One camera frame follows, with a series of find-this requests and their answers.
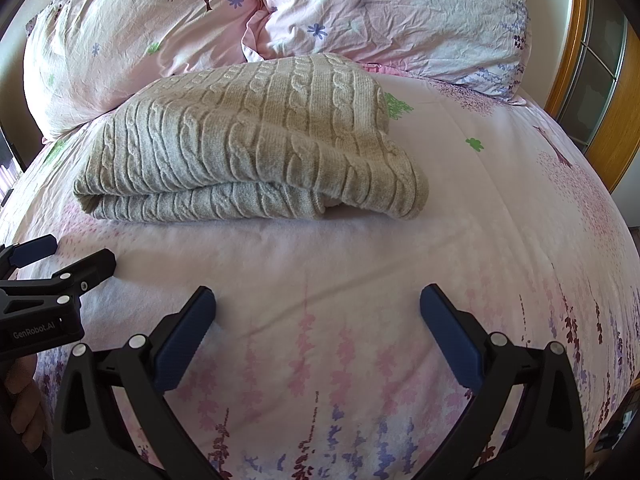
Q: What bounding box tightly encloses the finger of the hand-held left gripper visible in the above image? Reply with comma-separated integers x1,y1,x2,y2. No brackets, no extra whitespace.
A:
0,234,58,281
0,248,117,303

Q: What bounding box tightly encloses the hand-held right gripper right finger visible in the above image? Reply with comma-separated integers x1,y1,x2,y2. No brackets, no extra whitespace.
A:
410,283,586,480

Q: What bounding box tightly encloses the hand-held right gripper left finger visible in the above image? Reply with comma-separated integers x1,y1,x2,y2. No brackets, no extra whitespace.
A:
51,286,224,480

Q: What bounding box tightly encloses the pink floral pillow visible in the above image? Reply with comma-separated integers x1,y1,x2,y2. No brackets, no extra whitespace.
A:
22,0,266,138
242,0,532,106

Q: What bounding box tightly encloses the wooden headboard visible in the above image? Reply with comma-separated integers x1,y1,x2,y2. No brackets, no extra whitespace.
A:
544,0,640,193

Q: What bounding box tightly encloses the person's left hand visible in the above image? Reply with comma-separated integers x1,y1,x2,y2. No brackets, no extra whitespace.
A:
4,354,46,445

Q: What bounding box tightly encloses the pink floral bed sheet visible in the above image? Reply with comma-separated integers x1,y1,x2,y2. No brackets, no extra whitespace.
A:
0,62,636,480

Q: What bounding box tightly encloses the beige cable-knit sweater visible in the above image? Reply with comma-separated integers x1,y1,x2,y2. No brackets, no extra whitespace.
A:
73,53,430,221

